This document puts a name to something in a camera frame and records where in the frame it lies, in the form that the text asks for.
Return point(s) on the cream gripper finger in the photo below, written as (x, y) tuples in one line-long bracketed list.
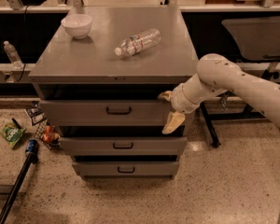
[(174, 120), (166, 95)]

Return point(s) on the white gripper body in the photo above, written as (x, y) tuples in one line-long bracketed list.
[(181, 99)]

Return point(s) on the grey top drawer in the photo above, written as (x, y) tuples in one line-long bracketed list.
[(106, 113)]

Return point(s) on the grey drawer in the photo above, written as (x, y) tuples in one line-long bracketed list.
[(106, 113), (154, 168), (109, 146)]

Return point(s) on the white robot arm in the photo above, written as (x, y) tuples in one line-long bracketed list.
[(245, 197)]

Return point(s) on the grey middle drawer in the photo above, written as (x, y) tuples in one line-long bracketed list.
[(109, 146)]

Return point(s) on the grey bottom drawer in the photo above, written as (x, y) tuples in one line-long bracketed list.
[(154, 168)]

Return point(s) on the grey metal drawer cabinet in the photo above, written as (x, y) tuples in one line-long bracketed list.
[(88, 69)]

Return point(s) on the clear plastic water bottle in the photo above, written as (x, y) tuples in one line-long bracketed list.
[(137, 43)]

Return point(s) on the grey chair seat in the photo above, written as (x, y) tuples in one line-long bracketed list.
[(258, 39)]

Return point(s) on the white ceramic bowl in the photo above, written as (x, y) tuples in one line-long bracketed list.
[(77, 25)]

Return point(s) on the orange snack packet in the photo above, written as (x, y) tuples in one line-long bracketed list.
[(49, 135)]

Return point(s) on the dark snack packet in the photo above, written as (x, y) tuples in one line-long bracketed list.
[(36, 115)]

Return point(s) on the black pole with blue band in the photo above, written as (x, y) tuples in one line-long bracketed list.
[(31, 152)]

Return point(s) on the green snack bag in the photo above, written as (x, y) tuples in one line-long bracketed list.
[(12, 134)]

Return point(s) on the small upright water bottle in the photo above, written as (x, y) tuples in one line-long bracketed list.
[(13, 55)]

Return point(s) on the black table leg frame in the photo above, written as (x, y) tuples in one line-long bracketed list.
[(247, 112)]

